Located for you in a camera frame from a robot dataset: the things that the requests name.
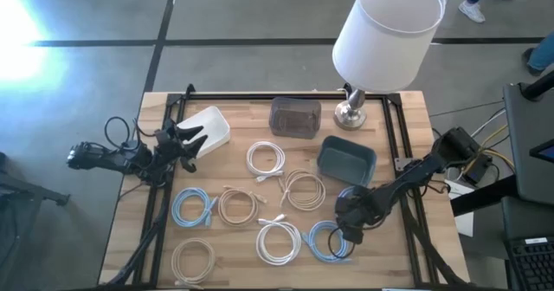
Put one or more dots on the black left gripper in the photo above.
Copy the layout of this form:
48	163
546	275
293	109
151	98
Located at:
166	150

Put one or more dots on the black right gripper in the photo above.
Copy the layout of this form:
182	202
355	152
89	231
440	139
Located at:
355	211

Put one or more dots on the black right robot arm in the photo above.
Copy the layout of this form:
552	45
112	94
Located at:
415	170

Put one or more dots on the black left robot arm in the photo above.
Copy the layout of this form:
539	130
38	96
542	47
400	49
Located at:
130	159

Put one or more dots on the white plastic bin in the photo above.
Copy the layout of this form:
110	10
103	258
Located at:
214	126

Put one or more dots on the blue plastic bin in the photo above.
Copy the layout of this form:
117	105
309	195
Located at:
346	161

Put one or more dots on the clear plastic bin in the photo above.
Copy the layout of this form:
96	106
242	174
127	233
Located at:
294	118

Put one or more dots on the white paper sheet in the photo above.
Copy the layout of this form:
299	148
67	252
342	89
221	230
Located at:
465	226

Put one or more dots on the black power box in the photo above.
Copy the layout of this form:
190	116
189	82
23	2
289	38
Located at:
476	172

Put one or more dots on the black floor stand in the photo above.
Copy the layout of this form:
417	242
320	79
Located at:
26	191

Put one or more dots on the white shade silver table lamp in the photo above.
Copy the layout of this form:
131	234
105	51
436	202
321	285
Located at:
385	35

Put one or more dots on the black keyboard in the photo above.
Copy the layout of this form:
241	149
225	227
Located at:
532	265

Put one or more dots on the small tablet screen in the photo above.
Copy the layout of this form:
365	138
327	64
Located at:
544	151

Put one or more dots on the person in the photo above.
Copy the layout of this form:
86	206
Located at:
472	10
543	55

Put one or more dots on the grey metal bracket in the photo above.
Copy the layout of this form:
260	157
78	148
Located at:
402	164

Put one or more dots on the black metal table frame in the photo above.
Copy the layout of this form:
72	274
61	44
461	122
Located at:
281	96

